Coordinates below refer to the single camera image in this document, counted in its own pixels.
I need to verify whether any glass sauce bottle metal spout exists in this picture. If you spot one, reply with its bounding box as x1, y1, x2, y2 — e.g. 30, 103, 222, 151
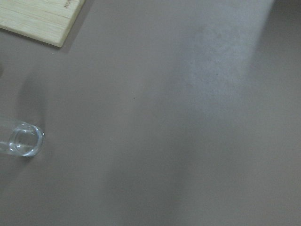
0, 116, 45, 157

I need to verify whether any bamboo cutting board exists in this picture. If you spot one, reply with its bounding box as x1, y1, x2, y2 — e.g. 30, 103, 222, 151
0, 0, 85, 48

